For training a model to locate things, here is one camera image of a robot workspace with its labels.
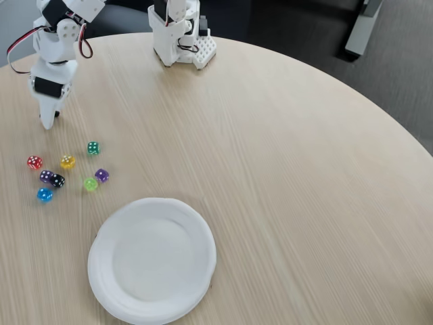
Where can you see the white paper plate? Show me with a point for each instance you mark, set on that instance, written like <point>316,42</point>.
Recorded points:
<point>152,260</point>

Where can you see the yellow translucent die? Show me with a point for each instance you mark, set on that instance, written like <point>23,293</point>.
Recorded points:
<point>67,162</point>

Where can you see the red translucent die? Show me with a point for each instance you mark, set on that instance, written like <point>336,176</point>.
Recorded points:
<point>34,162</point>

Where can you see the purple translucent die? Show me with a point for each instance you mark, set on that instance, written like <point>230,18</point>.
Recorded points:
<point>45,175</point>
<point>101,175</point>

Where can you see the black die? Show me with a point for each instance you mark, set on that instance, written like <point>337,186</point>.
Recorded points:
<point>57,180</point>

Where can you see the lime green translucent die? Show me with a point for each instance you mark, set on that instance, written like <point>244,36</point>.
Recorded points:
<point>90,184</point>

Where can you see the blue translucent die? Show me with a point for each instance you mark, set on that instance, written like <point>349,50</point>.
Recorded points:
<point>44,195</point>

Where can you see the black office chair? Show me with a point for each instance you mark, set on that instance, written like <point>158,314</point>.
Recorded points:
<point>118,20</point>

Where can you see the grey desk leg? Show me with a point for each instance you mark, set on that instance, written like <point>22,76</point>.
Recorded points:
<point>360,30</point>

